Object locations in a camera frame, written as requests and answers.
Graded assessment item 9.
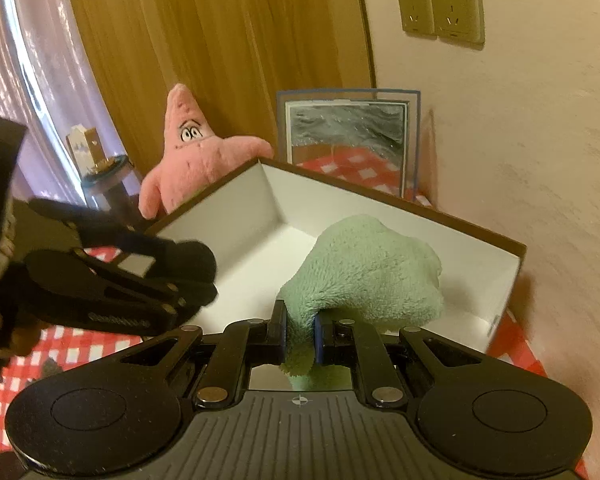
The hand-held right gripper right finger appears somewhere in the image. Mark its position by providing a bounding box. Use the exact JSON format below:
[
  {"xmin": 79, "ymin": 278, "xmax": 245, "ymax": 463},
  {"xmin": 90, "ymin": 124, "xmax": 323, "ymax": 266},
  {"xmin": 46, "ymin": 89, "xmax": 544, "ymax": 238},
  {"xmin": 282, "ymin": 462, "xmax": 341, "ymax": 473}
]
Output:
[{"xmin": 315, "ymin": 312, "xmax": 487, "ymax": 408}]

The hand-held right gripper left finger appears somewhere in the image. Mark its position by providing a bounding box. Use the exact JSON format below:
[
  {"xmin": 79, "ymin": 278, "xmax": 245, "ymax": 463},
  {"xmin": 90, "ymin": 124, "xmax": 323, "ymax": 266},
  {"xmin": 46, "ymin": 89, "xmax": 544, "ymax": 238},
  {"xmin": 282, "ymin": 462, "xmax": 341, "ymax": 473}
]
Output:
[{"xmin": 117, "ymin": 300, "xmax": 287, "ymax": 411}]

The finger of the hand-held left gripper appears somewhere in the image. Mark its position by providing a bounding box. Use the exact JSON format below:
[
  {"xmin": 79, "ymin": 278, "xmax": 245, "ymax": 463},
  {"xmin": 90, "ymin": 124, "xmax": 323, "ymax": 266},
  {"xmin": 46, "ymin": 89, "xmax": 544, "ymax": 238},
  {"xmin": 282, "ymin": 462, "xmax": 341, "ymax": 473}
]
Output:
[
  {"xmin": 27, "ymin": 197, "xmax": 220, "ymax": 283},
  {"xmin": 22, "ymin": 249, "xmax": 221, "ymax": 335}
]

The green fleece cloth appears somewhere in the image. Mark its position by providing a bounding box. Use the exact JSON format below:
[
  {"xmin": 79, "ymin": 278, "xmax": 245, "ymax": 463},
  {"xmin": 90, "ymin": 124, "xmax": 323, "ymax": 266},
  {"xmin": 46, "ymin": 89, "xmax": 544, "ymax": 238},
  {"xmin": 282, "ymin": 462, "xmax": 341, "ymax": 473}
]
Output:
[{"xmin": 278, "ymin": 214, "xmax": 446, "ymax": 391}]

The brown box with white inside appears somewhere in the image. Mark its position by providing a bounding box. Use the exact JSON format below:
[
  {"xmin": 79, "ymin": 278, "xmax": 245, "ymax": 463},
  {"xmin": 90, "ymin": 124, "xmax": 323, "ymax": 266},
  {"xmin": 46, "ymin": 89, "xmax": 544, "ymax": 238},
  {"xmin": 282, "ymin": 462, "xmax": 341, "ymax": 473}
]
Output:
[{"xmin": 144, "ymin": 156, "xmax": 527, "ymax": 357}]

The red checkered tablecloth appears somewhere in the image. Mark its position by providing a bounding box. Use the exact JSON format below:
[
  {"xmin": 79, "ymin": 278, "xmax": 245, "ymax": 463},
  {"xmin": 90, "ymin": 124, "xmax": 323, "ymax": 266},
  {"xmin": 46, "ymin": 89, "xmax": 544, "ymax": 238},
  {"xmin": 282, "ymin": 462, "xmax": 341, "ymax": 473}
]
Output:
[{"xmin": 0, "ymin": 192, "xmax": 588, "ymax": 480}]

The pink starfish plush toy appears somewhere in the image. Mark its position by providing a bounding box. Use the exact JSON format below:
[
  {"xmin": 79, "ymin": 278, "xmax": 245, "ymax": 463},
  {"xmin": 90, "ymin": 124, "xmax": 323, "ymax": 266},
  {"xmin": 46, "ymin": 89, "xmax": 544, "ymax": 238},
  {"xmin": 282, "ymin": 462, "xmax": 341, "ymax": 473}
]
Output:
[{"xmin": 139, "ymin": 83, "xmax": 275, "ymax": 220}]

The small house ornament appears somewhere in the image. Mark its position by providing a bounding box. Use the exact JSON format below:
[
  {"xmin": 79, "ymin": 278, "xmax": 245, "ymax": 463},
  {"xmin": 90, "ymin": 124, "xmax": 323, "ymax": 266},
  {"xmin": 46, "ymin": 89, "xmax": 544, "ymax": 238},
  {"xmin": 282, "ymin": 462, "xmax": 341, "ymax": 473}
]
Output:
[{"xmin": 65, "ymin": 123, "xmax": 112, "ymax": 173}]

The sheer white curtain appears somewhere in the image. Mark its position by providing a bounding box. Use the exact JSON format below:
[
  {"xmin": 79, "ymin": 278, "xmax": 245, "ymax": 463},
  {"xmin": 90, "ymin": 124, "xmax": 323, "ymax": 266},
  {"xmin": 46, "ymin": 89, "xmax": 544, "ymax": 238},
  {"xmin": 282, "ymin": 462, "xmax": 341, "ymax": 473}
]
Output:
[{"xmin": 0, "ymin": 0, "xmax": 131, "ymax": 203}]

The wooden panel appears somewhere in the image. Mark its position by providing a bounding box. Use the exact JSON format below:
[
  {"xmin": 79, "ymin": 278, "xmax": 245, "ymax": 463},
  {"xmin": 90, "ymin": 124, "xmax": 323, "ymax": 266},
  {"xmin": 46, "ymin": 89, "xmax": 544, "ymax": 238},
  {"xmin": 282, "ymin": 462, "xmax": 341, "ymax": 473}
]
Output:
[{"xmin": 62, "ymin": 0, "xmax": 378, "ymax": 173}]

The clear picture frame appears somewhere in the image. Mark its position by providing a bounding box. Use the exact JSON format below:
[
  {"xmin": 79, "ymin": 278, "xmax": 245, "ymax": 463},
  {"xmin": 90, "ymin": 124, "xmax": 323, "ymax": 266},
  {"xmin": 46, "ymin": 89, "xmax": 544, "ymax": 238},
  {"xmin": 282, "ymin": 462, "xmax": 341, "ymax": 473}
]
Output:
[{"xmin": 276, "ymin": 88, "xmax": 422, "ymax": 200}]

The beige wall socket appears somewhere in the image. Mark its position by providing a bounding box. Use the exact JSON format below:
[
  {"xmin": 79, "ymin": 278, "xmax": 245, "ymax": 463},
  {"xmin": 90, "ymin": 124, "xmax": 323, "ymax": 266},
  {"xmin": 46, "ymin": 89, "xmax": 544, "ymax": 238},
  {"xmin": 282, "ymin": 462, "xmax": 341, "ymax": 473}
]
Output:
[
  {"xmin": 427, "ymin": 0, "xmax": 485, "ymax": 44},
  {"xmin": 395, "ymin": 0, "xmax": 438, "ymax": 37}
]

